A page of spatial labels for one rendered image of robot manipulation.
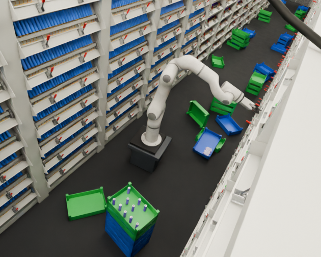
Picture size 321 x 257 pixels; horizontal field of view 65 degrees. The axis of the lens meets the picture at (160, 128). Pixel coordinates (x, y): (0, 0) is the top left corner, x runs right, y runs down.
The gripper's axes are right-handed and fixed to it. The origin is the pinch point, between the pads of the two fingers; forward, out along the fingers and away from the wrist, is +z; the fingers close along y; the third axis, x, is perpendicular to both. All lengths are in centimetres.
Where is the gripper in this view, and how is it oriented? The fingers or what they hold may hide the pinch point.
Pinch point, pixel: (257, 110)
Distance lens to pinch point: 196.1
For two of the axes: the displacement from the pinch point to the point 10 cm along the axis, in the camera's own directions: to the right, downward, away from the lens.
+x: 5.7, -8.2, -1.0
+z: 8.2, 5.6, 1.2
